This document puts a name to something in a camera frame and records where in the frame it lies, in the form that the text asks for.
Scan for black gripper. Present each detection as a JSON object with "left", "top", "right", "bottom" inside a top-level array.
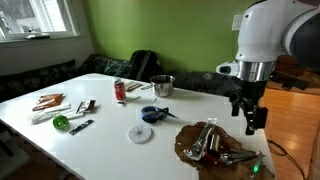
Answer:
[{"left": 229, "top": 79, "right": 269, "bottom": 136}]

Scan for silver metal cylinder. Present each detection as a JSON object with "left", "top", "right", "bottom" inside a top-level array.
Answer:
[{"left": 208, "top": 133, "right": 223, "bottom": 154}]

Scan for red rectangular tray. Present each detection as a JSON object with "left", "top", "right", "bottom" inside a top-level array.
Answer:
[{"left": 203, "top": 133, "right": 231, "bottom": 165}]

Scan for brown wooden plate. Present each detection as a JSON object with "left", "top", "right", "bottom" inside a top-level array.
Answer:
[{"left": 173, "top": 121, "right": 276, "bottom": 180}]

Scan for green round toy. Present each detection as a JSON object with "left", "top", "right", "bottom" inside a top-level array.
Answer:
[{"left": 52, "top": 114, "right": 70, "bottom": 131}]

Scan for small windowsill object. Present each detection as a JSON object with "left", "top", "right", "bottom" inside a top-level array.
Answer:
[{"left": 24, "top": 26, "right": 51, "bottom": 40}]

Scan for silver measuring spoon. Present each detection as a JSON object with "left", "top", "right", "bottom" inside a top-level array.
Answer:
[
  {"left": 248, "top": 153, "right": 267, "bottom": 180},
  {"left": 221, "top": 154, "right": 265, "bottom": 166},
  {"left": 219, "top": 148, "right": 258, "bottom": 160}
]

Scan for brown wooden furniture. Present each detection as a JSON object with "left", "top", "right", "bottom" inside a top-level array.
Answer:
[{"left": 266, "top": 54, "right": 320, "bottom": 96}]

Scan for stainless steel pot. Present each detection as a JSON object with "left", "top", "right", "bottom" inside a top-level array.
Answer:
[{"left": 149, "top": 74, "right": 176, "bottom": 98}]

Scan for blue tape roll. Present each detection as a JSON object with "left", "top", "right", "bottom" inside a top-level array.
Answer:
[{"left": 140, "top": 105, "right": 162, "bottom": 124}]

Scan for white round disc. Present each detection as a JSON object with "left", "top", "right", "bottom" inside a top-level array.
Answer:
[{"left": 128, "top": 123, "right": 153, "bottom": 145}]

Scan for black backpack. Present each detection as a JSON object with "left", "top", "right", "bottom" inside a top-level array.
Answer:
[{"left": 128, "top": 49, "right": 164, "bottom": 83}]

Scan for tan card box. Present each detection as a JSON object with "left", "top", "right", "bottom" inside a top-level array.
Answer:
[{"left": 124, "top": 80, "right": 143, "bottom": 92}]

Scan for white plastic utensil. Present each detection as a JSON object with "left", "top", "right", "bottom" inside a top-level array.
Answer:
[{"left": 117, "top": 95, "right": 142, "bottom": 105}]

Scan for red soda can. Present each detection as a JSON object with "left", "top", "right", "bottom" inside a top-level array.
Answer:
[{"left": 113, "top": 78, "right": 127, "bottom": 102}]

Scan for dark floral corner cushion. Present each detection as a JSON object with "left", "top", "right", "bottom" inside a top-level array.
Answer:
[{"left": 77, "top": 53, "right": 133, "bottom": 79}]

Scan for black flat strip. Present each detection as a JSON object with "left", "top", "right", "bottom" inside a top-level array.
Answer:
[{"left": 69, "top": 119, "right": 95, "bottom": 136}]

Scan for long white packet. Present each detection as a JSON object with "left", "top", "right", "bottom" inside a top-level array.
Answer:
[{"left": 30, "top": 103, "right": 72, "bottom": 125}]

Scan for brown wooden utensils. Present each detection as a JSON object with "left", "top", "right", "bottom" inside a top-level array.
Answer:
[{"left": 32, "top": 93, "right": 65, "bottom": 112}]

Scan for white framed window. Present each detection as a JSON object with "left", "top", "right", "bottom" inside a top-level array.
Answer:
[{"left": 0, "top": 0, "right": 82, "bottom": 42}]

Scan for black floor cable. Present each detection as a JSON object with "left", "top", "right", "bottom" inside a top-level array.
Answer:
[{"left": 266, "top": 138, "right": 306, "bottom": 180}]

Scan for black handled scissors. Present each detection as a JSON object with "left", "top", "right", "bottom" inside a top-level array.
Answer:
[{"left": 151, "top": 106, "right": 180, "bottom": 122}]

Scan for white wall outlet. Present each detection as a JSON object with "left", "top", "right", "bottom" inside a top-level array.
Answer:
[{"left": 231, "top": 14, "right": 244, "bottom": 32}]

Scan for dark patterned wall cushion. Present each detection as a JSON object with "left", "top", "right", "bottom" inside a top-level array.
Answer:
[{"left": 0, "top": 59, "right": 78, "bottom": 103}]

